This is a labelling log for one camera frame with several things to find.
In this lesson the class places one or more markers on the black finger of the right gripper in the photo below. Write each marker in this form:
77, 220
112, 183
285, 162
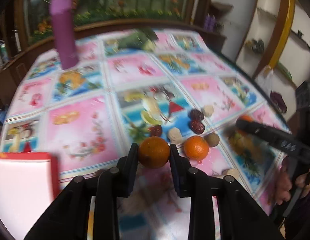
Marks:
276, 138

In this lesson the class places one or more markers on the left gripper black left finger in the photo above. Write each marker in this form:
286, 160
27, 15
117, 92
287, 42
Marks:
68, 215

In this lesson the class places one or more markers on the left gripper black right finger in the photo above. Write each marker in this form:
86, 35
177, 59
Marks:
239, 215

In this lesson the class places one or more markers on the large banana piece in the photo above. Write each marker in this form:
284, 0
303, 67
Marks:
231, 172

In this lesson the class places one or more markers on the orange mandarin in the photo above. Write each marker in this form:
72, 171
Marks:
153, 152
196, 148
246, 118

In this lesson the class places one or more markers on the brown longan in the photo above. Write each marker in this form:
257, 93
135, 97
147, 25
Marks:
212, 139

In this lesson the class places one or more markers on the red date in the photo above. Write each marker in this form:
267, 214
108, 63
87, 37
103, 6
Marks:
197, 126
155, 131
195, 114

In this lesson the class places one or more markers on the person's right hand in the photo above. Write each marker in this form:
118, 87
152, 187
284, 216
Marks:
284, 184

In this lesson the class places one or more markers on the white plastic bag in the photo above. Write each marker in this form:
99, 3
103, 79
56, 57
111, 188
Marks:
264, 79

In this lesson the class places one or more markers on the red box with white inside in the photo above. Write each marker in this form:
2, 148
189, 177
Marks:
29, 182

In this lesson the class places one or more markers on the purple bottles on cabinet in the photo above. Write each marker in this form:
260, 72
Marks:
210, 23

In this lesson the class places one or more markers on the colourful fruit-print tablecloth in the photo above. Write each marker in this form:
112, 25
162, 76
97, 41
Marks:
88, 116

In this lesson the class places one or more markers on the green leafy vegetable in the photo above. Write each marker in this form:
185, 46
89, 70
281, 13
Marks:
143, 39

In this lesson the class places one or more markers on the bottles on wooden shelf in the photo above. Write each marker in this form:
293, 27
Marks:
3, 53

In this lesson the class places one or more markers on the purple thermos bottle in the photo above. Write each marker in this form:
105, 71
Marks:
63, 31

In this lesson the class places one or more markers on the flower and bamboo mural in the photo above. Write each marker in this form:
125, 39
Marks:
38, 20

